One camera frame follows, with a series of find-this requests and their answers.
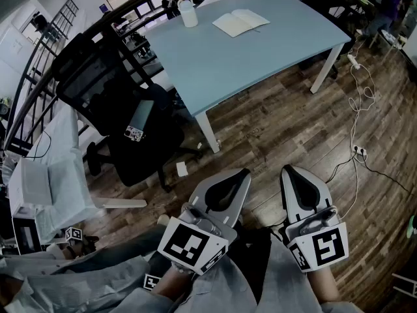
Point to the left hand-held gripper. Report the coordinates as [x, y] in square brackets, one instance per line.
[185, 244]

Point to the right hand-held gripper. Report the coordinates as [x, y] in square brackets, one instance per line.
[325, 246]

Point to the teal covered notebook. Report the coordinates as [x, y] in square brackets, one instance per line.
[228, 24]

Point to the person's left forearm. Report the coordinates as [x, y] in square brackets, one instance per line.
[171, 287]

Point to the person's right forearm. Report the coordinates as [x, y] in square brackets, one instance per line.
[324, 285]

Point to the white paper sheet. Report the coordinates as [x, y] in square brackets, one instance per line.
[181, 169]

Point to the white power strip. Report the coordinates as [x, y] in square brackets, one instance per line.
[360, 149]
[353, 62]

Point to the person's light grey shirt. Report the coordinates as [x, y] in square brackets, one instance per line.
[228, 289]

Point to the phone with sticker case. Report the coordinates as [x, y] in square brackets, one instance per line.
[133, 133]

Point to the grey tablet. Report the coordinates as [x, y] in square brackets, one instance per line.
[141, 114]

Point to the light blue table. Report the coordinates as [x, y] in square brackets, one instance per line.
[228, 60]

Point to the cloth-covered table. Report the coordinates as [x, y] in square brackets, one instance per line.
[65, 161]

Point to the black mesh office chair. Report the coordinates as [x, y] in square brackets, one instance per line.
[88, 73]

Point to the white paper bag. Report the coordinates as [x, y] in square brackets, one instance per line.
[31, 181]

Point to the white water bottle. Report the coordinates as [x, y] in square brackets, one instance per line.
[188, 13]

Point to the black box device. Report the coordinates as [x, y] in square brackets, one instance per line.
[26, 236]

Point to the black metal railing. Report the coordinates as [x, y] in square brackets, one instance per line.
[24, 101]

